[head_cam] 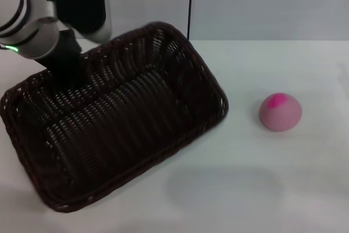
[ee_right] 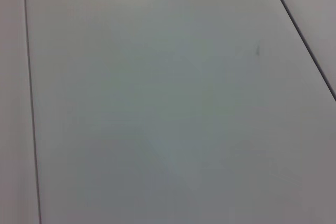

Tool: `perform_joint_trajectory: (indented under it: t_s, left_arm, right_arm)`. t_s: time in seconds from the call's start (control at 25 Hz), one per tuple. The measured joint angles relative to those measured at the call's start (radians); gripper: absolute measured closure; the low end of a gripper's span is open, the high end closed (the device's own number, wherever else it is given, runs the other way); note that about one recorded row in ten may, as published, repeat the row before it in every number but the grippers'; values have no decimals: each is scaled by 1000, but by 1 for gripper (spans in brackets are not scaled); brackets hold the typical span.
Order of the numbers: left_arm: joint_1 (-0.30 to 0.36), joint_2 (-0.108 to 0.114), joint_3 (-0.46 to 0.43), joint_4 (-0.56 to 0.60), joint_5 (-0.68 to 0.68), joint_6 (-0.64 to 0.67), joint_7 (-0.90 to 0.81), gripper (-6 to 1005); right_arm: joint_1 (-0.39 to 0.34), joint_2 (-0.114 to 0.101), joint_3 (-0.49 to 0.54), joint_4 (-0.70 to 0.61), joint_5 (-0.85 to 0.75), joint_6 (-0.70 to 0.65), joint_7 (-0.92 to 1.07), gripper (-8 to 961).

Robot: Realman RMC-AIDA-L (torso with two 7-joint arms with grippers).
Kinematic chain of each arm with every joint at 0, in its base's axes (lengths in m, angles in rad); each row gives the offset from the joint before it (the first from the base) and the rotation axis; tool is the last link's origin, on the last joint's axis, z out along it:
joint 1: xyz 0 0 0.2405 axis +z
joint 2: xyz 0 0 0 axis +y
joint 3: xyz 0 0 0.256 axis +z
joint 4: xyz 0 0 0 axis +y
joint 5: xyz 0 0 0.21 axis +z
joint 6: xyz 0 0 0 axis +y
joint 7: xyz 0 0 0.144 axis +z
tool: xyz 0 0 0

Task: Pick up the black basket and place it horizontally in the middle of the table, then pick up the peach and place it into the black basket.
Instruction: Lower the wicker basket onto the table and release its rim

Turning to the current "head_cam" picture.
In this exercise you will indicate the black woven wicker basket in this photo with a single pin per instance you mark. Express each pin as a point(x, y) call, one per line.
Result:
point(131, 124)

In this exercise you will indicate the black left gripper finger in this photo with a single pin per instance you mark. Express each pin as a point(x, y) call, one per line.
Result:
point(71, 85)

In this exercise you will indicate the black white wrist camera mount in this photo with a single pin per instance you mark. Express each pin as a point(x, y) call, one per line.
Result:
point(81, 1)

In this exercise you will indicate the pink round peach toy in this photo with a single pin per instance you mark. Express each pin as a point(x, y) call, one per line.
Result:
point(282, 117)

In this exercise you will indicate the black vertical wall strip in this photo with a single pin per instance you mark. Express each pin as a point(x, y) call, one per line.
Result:
point(190, 3)

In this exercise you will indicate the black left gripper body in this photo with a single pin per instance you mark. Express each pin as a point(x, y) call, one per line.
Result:
point(64, 53)

